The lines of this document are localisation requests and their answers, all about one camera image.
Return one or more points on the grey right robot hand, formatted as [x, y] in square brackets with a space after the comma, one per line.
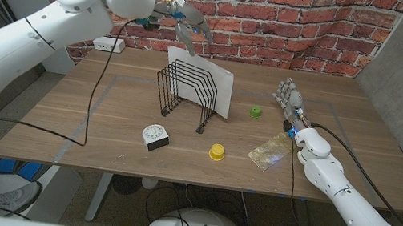
[294, 103]

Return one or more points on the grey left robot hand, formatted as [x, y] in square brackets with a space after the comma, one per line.
[186, 13]

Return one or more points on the white paper sheet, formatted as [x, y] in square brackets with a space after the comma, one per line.
[219, 89]

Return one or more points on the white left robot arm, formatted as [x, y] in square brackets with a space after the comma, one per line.
[13, 46]

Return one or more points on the white and black stopwatch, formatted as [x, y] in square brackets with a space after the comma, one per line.
[153, 134]

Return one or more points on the gold foil sheet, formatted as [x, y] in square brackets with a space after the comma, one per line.
[270, 152]

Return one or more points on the red brick printed backdrop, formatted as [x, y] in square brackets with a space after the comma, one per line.
[281, 20]

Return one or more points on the white power strip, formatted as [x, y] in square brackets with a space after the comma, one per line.
[103, 44]

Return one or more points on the yellow plastic cup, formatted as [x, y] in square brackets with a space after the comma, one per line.
[216, 152]

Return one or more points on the black round floor stand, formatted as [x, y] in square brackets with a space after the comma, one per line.
[125, 185]

